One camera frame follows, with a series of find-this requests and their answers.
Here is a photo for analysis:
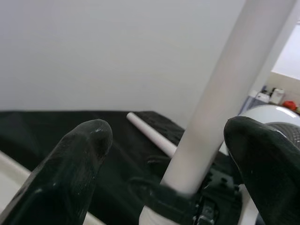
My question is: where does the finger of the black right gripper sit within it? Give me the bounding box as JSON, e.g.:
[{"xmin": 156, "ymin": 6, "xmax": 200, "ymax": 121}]
[{"xmin": 145, "ymin": 184, "xmax": 196, "ymax": 211}]

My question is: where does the white plastic children table top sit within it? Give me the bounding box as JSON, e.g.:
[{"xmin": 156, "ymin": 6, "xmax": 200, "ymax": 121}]
[{"xmin": 0, "ymin": 150, "xmax": 106, "ymax": 225}]

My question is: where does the white plastic table leg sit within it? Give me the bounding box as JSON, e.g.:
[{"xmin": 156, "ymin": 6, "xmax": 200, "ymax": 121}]
[
  {"xmin": 138, "ymin": 0, "xmax": 295, "ymax": 225},
  {"xmin": 126, "ymin": 112, "xmax": 178, "ymax": 157}
]

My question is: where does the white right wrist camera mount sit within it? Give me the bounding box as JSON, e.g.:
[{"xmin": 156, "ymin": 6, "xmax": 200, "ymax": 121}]
[{"xmin": 241, "ymin": 184, "xmax": 260, "ymax": 225}]

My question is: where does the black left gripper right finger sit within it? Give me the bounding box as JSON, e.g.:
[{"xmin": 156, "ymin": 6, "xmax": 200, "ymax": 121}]
[{"xmin": 224, "ymin": 116, "xmax": 300, "ymax": 225}]

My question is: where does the white round pedestal fan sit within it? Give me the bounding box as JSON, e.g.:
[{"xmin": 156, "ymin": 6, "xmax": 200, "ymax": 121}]
[{"xmin": 220, "ymin": 104, "xmax": 300, "ymax": 155}]

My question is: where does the white canister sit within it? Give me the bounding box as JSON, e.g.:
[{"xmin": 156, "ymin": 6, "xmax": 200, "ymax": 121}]
[{"xmin": 274, "ymin": 88, "xmax": 285, "ymax": 104}]

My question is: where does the red round object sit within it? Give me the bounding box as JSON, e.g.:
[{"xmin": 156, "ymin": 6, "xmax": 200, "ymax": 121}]
[{"xmin": 282, "ymin": 100, "xmax": 296, "ymax": 110}]

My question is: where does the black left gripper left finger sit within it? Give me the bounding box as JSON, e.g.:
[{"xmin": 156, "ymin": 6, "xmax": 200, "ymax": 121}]
[{"xmin": 0, "ymin": 118, "xmax": 113, "ymax": 225}]

